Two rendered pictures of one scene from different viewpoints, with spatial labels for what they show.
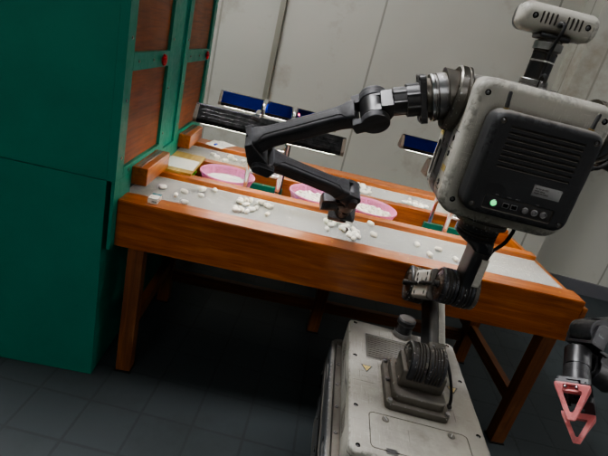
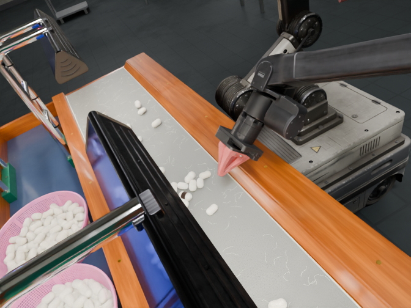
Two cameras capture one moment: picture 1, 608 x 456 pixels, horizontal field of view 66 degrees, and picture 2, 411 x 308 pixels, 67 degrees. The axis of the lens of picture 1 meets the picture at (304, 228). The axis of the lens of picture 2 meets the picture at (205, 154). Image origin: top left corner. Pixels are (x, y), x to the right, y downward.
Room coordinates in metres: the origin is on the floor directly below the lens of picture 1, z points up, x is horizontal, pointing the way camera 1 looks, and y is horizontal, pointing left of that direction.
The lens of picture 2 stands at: (1.87, 0.37, 1.33)
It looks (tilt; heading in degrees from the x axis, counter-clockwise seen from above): 41 degrees down; 258
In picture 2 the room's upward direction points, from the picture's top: 20 degrees counter-clockwise
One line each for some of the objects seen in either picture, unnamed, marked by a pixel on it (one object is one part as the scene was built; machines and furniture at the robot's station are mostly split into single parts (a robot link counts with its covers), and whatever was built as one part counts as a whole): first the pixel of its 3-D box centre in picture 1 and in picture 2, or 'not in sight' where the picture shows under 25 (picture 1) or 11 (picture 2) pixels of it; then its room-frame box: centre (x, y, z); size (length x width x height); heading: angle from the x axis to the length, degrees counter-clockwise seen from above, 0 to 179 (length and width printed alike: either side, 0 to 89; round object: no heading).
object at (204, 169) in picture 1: (226, 182); not in sight; (2.16, 0.42, 0.72); 0.27 x 0.27 x 0.10
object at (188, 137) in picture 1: (190, 136); not in sight; (2.48, 0.72, 0.83); 0.30 x 0.06 x 0.07; 5
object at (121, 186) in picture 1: (105, 211); not in sight; (2.14, 1.00, 0.42); 1.36 x 0.55 x 0.84; 5
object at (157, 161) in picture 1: (151, 166); not in sight; (1.80, 0.66, 0.83); 0.30 x 0.06 x 0.07; 5
